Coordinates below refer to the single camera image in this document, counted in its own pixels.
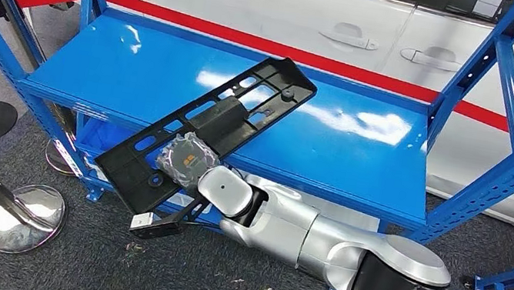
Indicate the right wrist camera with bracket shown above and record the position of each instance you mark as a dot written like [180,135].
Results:
[156,226]

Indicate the small clear tape scrap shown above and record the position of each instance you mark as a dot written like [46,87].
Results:
[136,248]

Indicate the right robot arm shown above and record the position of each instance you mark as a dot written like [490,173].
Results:
[371,270]

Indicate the blue plastic bin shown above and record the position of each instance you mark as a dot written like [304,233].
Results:
[103,135]

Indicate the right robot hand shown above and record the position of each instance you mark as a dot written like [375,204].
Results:
[187,158]

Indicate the black plastic plate frame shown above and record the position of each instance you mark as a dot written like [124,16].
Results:
[123,174]

